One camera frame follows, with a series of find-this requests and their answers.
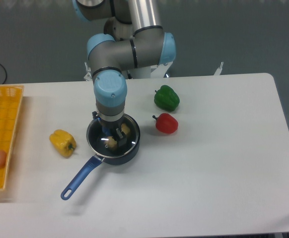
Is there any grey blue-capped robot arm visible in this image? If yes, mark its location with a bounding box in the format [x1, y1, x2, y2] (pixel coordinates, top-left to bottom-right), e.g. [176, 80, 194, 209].
[72, 0, 176, 147]

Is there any red bell pepper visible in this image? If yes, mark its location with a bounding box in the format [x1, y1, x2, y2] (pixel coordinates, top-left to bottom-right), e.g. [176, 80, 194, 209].
[152, 113, 178, 134]

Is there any toasted bread slice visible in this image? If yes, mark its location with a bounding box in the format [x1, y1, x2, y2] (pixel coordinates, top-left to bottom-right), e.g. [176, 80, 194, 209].
[103, 123, 131, 151]

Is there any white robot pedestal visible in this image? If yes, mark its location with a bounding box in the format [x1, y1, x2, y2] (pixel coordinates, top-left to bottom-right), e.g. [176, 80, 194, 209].
[84, 61, 224, 81]

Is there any green bell pepper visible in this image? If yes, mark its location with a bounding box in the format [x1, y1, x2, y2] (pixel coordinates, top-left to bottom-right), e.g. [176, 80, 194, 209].
[154, 85, 180, 112]

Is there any glass pot lid blue knob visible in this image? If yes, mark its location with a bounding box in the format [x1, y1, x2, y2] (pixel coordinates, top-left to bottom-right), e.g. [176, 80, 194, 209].
[86, 114, 140, 159]

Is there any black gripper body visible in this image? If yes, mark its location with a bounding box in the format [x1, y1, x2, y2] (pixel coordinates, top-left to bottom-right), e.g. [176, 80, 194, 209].
[92, 111, 124, 135]

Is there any yellow bell pepper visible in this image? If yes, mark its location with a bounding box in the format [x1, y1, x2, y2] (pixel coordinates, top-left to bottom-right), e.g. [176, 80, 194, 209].
[49, 129, 76, 158]

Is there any dark pot blue handle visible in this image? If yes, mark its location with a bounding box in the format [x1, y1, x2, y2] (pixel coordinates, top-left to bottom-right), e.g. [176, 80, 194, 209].
[60, 114, 141, 201]

